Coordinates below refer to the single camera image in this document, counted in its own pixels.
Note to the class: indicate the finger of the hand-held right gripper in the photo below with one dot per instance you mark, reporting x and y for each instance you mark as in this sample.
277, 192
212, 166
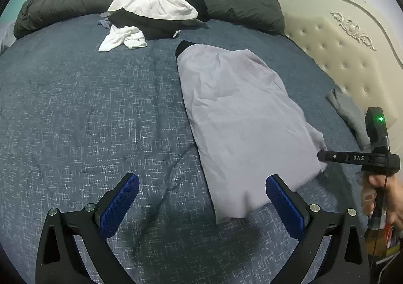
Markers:
333, 156

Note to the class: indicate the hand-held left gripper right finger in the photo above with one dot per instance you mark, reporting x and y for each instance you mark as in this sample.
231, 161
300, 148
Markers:
285, 208

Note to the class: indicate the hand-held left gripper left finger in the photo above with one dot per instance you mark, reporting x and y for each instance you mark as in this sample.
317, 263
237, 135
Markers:
121, 205

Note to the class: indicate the grey jacket with black lining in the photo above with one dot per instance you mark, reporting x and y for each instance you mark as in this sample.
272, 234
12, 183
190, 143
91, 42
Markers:
239, 120

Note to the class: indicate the person's right hand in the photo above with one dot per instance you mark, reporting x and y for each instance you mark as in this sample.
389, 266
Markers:
395, 195

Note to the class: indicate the small grey cloth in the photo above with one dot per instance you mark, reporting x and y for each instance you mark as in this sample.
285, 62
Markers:
349, 114

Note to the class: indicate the cream tufted headboard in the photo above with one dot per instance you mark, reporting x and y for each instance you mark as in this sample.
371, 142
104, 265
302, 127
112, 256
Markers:
340, 57

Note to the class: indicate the bed with blue sheet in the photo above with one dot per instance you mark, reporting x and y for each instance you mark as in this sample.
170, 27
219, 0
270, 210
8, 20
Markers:
78, 114

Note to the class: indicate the white and black garment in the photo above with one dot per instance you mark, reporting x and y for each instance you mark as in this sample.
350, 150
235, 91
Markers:
151, 27

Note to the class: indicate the small blue-grey cloth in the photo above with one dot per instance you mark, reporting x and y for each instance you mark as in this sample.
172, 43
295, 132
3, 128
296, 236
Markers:
104, 21

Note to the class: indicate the light grey bed sheet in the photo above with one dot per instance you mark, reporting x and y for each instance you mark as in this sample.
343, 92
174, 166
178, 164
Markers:
6, 38

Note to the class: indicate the dark grey rolled duvet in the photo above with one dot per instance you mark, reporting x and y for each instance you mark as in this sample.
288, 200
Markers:
63, 3

